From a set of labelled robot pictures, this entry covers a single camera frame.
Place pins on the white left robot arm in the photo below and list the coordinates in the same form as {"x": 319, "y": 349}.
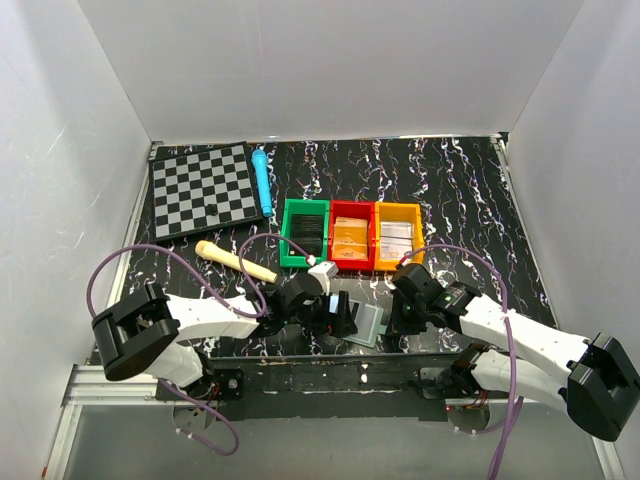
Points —
{"x": 146, "y": 332}

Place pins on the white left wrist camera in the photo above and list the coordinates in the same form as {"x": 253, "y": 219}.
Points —
{"x": 323, "y": 272}

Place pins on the grey black chessboard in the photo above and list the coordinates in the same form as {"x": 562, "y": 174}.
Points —
{"x": 184, "y": 184}

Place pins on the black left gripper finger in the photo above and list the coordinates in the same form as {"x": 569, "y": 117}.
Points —
{"x": 336, "y": 327}
{"x": 347, "y": 312}

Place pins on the orange plastic bin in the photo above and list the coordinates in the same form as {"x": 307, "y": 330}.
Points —
{"x": 387, "y": 211}

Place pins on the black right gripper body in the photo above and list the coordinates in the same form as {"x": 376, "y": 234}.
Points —
{"x": 416, "y": 320}

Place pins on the blue toy microphone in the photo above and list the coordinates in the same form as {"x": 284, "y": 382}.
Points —
{"x": 260, "y": 162}

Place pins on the grey printed card stack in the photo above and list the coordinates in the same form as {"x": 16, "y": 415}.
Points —
{"x": 396, "y": 238}

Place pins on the red plastic bin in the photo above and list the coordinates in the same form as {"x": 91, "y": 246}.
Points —
{"x": 353, "y": 209}

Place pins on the wooden stick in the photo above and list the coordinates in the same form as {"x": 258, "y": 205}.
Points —
{"x": 211, "y": 252}

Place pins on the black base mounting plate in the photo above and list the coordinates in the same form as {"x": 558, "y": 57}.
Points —
{"x": 342, "y": 386}

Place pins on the green plastic bin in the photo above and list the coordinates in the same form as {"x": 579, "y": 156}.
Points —
{"x": 307, "y": 207}

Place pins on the black cards stack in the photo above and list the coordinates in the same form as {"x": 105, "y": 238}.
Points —
{"x": 307, "y": 231}

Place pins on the green card holder wallet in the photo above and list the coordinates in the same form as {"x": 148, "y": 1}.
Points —
{"x": 365, "y": 325}

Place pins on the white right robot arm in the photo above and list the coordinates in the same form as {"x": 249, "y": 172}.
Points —
{"x": 593, "y": 380}

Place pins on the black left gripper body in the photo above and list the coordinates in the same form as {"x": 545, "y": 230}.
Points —
{"x": 312, "y": 318}

